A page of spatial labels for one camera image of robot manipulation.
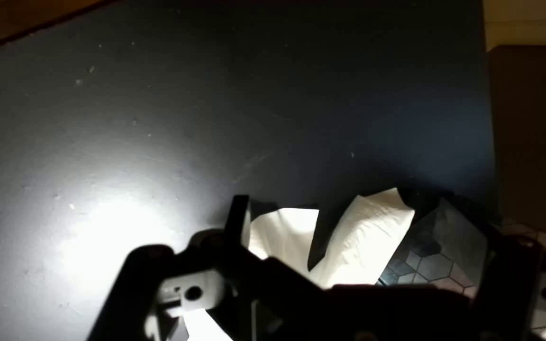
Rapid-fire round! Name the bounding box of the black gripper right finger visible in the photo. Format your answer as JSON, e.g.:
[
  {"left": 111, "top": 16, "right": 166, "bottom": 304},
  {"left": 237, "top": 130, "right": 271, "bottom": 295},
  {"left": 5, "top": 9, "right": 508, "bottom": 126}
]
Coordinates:
[{"left": 379, "top": 196, "right": 496, "bottom": 297}]

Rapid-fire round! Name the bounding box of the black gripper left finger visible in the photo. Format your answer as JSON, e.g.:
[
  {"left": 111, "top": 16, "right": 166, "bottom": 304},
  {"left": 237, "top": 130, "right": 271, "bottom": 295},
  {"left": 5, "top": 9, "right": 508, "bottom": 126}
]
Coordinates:
[{"left": 223, "top": 195, "right": 250, "bottom": 244}]

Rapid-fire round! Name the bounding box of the white tissue paper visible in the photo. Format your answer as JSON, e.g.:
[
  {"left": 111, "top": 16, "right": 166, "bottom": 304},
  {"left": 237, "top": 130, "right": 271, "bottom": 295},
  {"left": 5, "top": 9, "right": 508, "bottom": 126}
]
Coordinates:
[{"left": 176, "top": 185, "right": 417, "bottom": 341}]

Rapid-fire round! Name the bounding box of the black side table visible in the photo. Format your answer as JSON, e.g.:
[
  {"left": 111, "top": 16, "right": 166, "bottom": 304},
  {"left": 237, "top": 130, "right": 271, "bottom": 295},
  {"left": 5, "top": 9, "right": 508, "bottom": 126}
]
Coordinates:
[{"left": 0, "top": 0, "right": 494, "bottom": 341}]

